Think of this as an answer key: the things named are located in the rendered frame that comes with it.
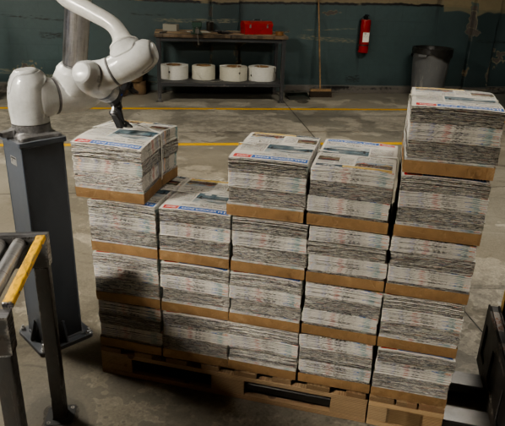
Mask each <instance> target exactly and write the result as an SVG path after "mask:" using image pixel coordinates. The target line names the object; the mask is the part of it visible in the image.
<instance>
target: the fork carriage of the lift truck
mask: <svg viewBox="0 0 505 426"><path fill-rule="evenodd" d="M476 361H477V365H478V370H479V375H481V379H482V384H483V396H484V401H485V405H486V412H488V414H489V419H490V423H491V426H505V320H504V318H503V315H502V310H501V307H500V306H498V307H496V306H491V305H490V304H489V305H488V310H487V313H486V320H485V324H484V328H483V332H482V336H481V343H480V346H479V351H478V354H477V359H476Z"/></svg>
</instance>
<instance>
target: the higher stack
mask: <svg viewBox="0 0 505 426"><path fill-rule="evenodd" d="M504 121H505V110H504V108H503V107H502V105H501V104H500V103H498V100H497V98H496V97H495V96H494V95H493V94H492V93H491V92H483V91H476V90H454V89H442V88H428V87H412V90H411V92H410V97H409V101H408V108H407V115H406V121H405V131H404V135H403V141H404V142H403V146H404V160H412V161H429V162H437V163H446V164H455V165H464V166H473V167H490V168H494V166H495V165H498V159H499V153H500V149H501V147H500V141H501V140H500V138H501V135H502V127H503V126H504V125H503V124H504ZM400 155H401V157H400V161H399V172H398V183H397V186H398V187H397V189H396V196H395V205H394V202H393V206H392V215H391V219H392V222H391V229H390V239H389V246H388V268H387V275H386V283H392V284H398V285H405V286H411V287H422V288H428V289H434V290H440V291H445V292H456V293H462V294H468V295H469V292H470V285H471V281H472V276H473V273H474V269H475V263H476V262H475V256H476V254H475V253H476V250H477V247H476V246H475V245H468V244H461V243H448V242H441V241H434V240H427V239H420V238H408V237H401V236H394V235H393V231H394V224H398V225H405V226H413V227H424V228H431V229H438V230H445V231H452V232H466V233H473V234H481V232H483V228H484V223H486V221H485V216H486V213H487V206H488V205H487V204H488V202H489V199H488V197H489V196H490V195H489V193H490V192H491V190H490V189H491V184H490V181H488V180H480V179H471V178H462V177H446V176H438V175H429V174H420V173H412V172H402V169H403V168H402V147H401V154H400ZM394 209H395V211H394ZM385 287H386V285H385V282H384V288H383V296H382V305H381V312H380V319H379V320H378V321H379V324H378V326H377V332H378V334H377V338H378V337H379V336H382V337H387V338H393V339H398V340H403V341H412V342H417V343H422V344H427V345H433V346H439V347H448V348H454V349H456V348H457V346H458V345H459V340H461V336H460V333H461V330H462V324H463V322H464V319H463V317H464V311H465V307H464V305H463V304H457V303H447V302H441V301H435V300H430V299H424V298H413V297H407V296H401V295H395V294H390V293H385ZM374 347H375V350H374V355H373V363H372V377H371V380H372V384H371V385H370V390H371V386H375V387H380V388H385V389H390V390H395V391H403V392H409V393H413V394H417V395H422V396H430V397H435V398H440V399H444V400H447V397H448V390H449V385H450V383H451V379H452V374H453V373H454V371H455V364H456V361H455V358H446V357H441V356H436V355H431V354H425V353H420V352H411V351H405V350H400V349H395V348H390V347H380V346H377V340H376V345H375V346H374ZM444 411H445V408H442V407H434V406H428V405H424V404H419V405H417V403H414V402H409V401H401V400H396V401H395V400H394V399H392V398H387V397H382V396H374V395H370V396H369V402H368V409H367V420H366V423H369V424H373V425H377V426H442V423H443V417H444Z"/></svg>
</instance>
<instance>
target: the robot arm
mask: <svg viewBox="0 0 505 426"><path fill-rule="evenodd" d="M57 1H58V2H59V3H60V4H61V5H62V6H63V7H64V22H63V44H62V61H61V62H60V63H59V64H58V65H57V66H56V70H55V72H54V74H53V76H52V77H51V78H47V77H46V75H45V74H44V73H43V72H42V71H41V70H39V69H38V68H33V67H25V68H17V69H15V70H14V71H13V72H12V73H11V74H10V76H9V79H8V87H7V100H8V112H9V116H10V120H11V128H9V129H7V130H3V131H2V132H0V137H1V138H2V139H7V138H13V139H16V140H17V141H18V142H19V143H25V142H28V141H33V140H38V139H48V138H53V137H60V136H62V134H61V132H58V131H56V130H54V129H52V126H51V122H50V117H52V116H54V115H56V114H67V113H74V112H82V111H86V110H89V109H90V108H92V107H95V106H96V105H97V104H99V103H100V102H101V101H102V102H106V103H108V104H109V105H111V111H109V114H110V115H111V117H112V119H113V121H114V123H115V125H116V127H117V128H123V127H125V128H132V127H133V125H131V124H130V123H129V122H127V121H125V120H124V117H123V114H122V95H123V94H124V93H125V91H126V90H128V91H130V92H131V93H134V94H138V91H137V90H135V89H134V88H133V83H130V81H132V80H135V79H137V78H139V77H140V76H142V75H144V74H146V73H148V72H149V71H150V70H151V69H152V68H153V67H154V66H155V65H156V64H157V62H158V59H159V53H158V51H157V48H156V46H155V44H154V42H152V41H150V40H146V39H141V40H139V39H138V38H137V37H136V36H132V35H130V34H129V32H128V30H127V29H126V27H125V26H124V25H123V23H122V22H121V21H120V20H119V19H118V18H116V17H115V16H114V15H112V14H110V13H108V12H107V11H105V10H104V9H102V8H100V7H98V6H96V5H95V4H93V3H92V2H91V1H92V0H57ZM90 21H91V22H93V23H95V24H97V25H99V26H101V27H103V28H104V29H106V30H107V31H108V32H109V33H110V34H111V38H112V44H111V45H110V56H108V57H105V58H102V59H99V60H93V61H90V60H88V48H89V35H90ZM122 84H123V85H122ZM119 85H122V86H119Z"/></svg>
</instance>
